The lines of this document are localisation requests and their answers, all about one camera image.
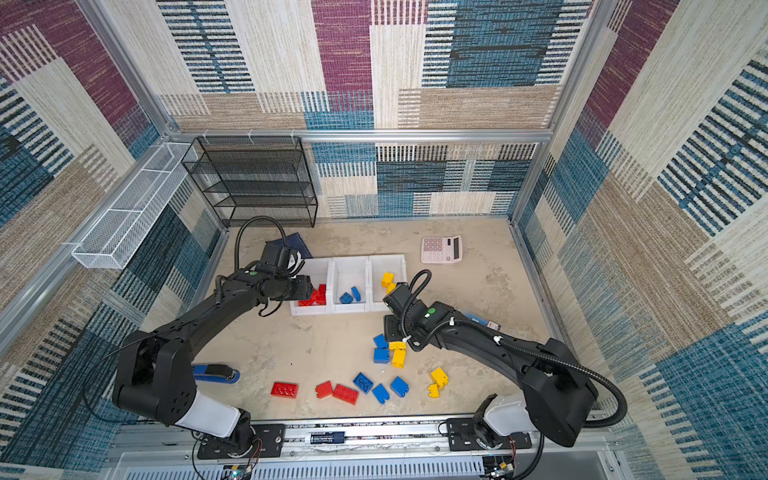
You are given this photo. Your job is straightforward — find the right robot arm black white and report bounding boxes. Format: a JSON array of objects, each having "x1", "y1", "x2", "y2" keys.
[{"x1": 383, "y1": 269, "x2": 628, "y2": 447}]

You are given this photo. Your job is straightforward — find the black wire shelf rack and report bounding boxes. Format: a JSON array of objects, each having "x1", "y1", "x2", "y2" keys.
[{"x1": 181, "y1": 136, "x2": 319, "y2": 228}]

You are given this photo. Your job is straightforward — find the white bin left compartment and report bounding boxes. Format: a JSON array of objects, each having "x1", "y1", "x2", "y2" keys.
[{"x1": 289, "y1": 257, "x2": 335, "y2": 317}]

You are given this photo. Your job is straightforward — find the dark blue notebook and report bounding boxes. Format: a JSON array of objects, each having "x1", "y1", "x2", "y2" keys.
[{"x1": 285, "y1": 233, "x2": 313, "y2": 259}]

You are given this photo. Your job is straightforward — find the red lego small square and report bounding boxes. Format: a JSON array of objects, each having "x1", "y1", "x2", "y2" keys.
[{"x1": 315, "y1": 381, "x2": 334, "y2": 399}]

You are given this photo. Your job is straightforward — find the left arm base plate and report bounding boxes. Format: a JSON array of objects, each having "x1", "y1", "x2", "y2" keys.
[{"x1": 195, "y1": 424, "x2": 286, "y2": 460}]

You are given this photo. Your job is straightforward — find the red lego long brick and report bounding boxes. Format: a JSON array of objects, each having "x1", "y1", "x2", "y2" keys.
[{"x1": 316, "y1": 284, "x2": 327, "y2": 305}]

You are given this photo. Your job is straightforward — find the pink calculator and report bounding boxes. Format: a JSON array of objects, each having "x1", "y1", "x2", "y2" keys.
[{"x1": 420, "y1": 236, "x2": 463, "y2": 264}]

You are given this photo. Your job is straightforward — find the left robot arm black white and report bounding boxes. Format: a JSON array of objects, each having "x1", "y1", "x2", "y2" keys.
[{"x1": 107, "y1": 238, "x2": 313, "y2": 452}]

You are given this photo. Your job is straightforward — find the white bin middle compartment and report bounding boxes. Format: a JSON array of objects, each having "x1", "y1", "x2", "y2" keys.
[{"x1": 329, "y1": 256, "x2": 372, "y2": 314}]

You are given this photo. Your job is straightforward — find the white wire mesh basket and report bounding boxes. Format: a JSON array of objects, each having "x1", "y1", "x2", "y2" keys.
[{"x1": 72, "y1": 142, "x2": 189, "y2": 270}]

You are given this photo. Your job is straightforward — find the blue lego square brick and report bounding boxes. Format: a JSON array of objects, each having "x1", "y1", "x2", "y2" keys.
[{"x1": 374, "y1": 334, "x2": 389, "y2": 349}]

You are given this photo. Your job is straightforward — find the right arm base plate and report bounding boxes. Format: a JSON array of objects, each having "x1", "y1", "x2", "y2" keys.
[{"x1": 438, "y1": 417, "x2": 535, "y2": 451}]

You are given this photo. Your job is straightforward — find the yellow lego large brick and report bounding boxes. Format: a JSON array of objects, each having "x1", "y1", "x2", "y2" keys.
[{"x1": 430, "y1": 367, "x2": 449, "y2": 389}]

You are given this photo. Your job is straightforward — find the red lego flat brick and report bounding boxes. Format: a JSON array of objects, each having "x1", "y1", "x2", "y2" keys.
[{"x1": 332, "y1": 384, "x2": 359, "y2": 405}]

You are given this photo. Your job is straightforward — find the blue stapler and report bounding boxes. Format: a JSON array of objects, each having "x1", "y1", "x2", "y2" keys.
[{"x1": 192, "y1": 364, "x2": 240, "y2": 384}]

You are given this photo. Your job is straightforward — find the yellow lego brick tall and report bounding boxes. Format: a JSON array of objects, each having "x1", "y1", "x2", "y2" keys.
[{"x1": 381, "y1": 272, "x2": 395, "y2": 288}]

